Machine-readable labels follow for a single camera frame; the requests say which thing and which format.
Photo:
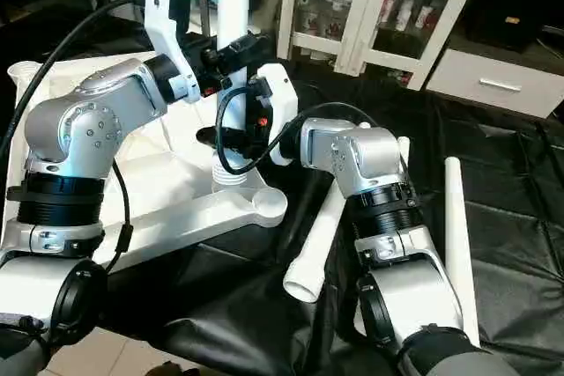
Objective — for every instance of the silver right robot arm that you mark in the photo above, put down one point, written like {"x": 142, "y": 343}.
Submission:
{"x": 379, "y": 191}

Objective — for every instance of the white plastic table top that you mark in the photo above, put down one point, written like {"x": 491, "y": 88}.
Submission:
{"x": 194, "y": 209}

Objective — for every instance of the black box device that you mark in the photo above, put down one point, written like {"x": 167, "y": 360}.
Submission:
{"x": 511, "y": 22}

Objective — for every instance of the white glass door cabinet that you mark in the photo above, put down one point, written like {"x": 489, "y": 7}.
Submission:
{"x": 379, "y": 11}

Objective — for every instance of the white drawer unit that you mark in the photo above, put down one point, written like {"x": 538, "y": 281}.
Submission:
{"x": 498, "y": 84}

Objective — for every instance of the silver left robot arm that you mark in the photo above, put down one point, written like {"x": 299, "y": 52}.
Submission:
{"x": 79, "y": 138}

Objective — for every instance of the black table mat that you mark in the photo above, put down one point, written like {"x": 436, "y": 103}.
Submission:
{"x": 511, "y": 244}

